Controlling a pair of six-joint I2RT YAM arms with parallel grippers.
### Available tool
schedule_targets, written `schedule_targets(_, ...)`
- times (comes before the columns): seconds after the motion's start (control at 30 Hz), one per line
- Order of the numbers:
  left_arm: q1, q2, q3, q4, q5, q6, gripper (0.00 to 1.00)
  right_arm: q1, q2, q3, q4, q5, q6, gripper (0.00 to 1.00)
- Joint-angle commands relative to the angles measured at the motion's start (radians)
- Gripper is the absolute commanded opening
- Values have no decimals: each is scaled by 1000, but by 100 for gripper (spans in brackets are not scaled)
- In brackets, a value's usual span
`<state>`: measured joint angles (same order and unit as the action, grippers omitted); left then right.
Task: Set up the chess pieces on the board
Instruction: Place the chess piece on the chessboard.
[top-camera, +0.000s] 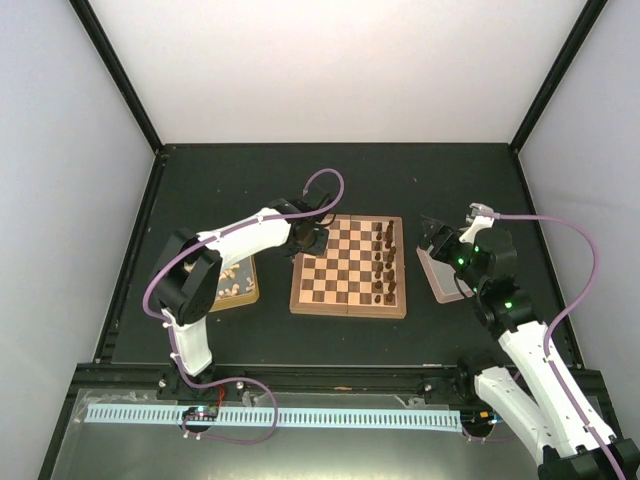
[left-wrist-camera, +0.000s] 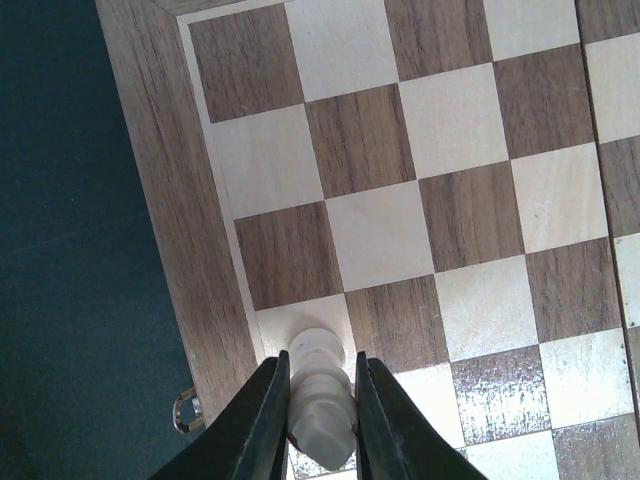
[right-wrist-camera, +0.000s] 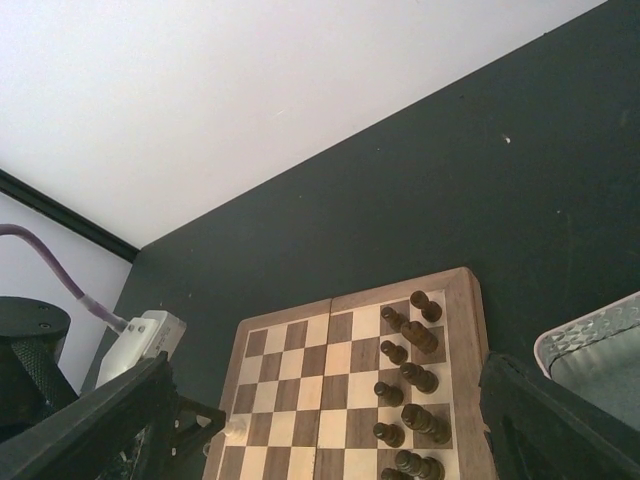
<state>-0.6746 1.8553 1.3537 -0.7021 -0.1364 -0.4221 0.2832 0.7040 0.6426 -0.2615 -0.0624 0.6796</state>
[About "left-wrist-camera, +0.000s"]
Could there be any wooden chess board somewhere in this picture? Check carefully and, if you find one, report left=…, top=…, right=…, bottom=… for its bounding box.
left=97, top=1, right=639, bottom=479

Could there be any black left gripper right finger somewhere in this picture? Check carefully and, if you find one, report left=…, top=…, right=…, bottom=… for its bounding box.
left=355, top=351, right=485, bottom=479

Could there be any metal board clasp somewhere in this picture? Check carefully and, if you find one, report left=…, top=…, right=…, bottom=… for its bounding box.
left=172, top=387, right=204, bottom=435

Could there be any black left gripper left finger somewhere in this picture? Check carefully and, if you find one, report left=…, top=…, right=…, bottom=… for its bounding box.
left=152, top=350, right=290, bottom=479

